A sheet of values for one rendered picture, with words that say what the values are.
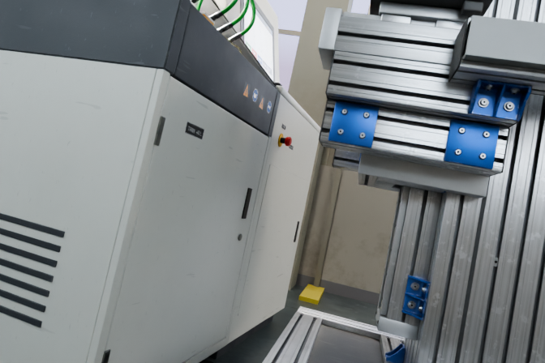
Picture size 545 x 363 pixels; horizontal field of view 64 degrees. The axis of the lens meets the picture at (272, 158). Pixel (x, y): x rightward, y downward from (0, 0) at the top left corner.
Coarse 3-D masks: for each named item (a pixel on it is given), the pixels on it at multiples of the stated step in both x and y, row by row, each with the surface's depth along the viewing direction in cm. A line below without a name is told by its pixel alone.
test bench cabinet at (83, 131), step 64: (0, 64) 100; (64, 64) 94; (0, 128) 97; (64, 128) 91; (128, 128) 87; (0, 192) 94; (64, 192) 89; (128, 192) 84; (256, 192) 148; (0, 256) 92; (64, 256) 87; (0, 320) 89; (64, 320) 84
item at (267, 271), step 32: (224, 0) 166; (256, 0) 201; (288, 128) 168; (288, 160) 175; (288, 192) 182; (256, 224) 153; (288, 224) 191; (256, 256) 158; (288, 256) 200; (256, 288) 165; (288, 288) 212; (256, 320) 172; (224, 352) 156
